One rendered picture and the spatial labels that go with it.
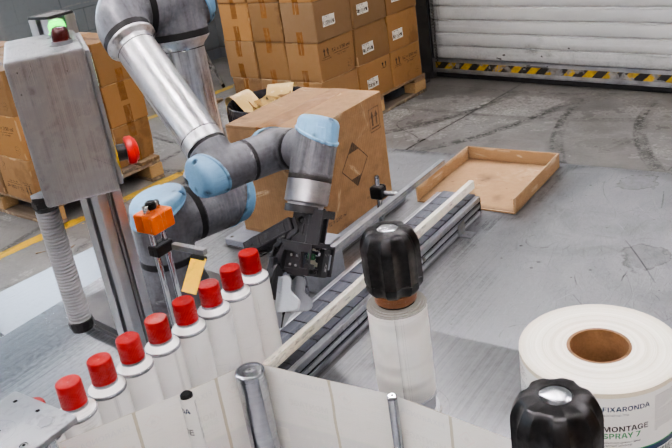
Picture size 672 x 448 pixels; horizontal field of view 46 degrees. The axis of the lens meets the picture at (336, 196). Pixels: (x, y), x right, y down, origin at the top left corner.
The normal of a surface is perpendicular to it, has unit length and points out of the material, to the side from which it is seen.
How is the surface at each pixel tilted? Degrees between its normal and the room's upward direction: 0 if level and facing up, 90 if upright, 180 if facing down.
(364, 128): 90
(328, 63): 90
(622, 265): 0
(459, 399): 0
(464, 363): 0
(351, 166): 90
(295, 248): 60
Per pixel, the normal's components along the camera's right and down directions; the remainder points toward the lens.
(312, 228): -0.55, -0.11
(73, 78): 0.36, 0.32
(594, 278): -0.14, -0.91
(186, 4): 0.64, 0.14
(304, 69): -0.61, 0.39
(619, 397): -0.11, 0.40
